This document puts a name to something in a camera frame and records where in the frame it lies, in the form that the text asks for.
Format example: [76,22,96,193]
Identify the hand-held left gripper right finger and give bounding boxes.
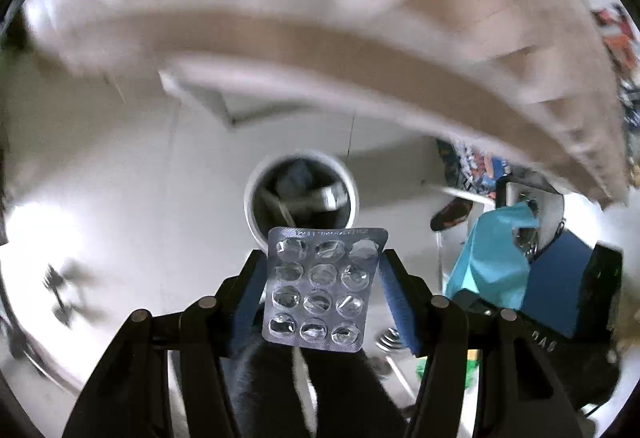
[379,248,557,438]

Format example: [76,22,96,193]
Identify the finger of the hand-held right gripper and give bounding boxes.
[452,289,501,316]

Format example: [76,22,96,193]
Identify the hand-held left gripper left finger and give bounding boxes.
[62,248,269,438]

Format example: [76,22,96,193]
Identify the teal plastic wrapper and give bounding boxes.
[444,202,540,310]

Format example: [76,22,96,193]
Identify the silver pill blister pack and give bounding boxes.
[261,226,389,353]

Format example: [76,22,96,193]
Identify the round white waste bin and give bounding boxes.
[243,149,361,251]

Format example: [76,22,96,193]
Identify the metal rings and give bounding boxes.
[375,325,407,353]

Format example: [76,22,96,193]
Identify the orange black slipper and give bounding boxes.
[430,198,476,233]

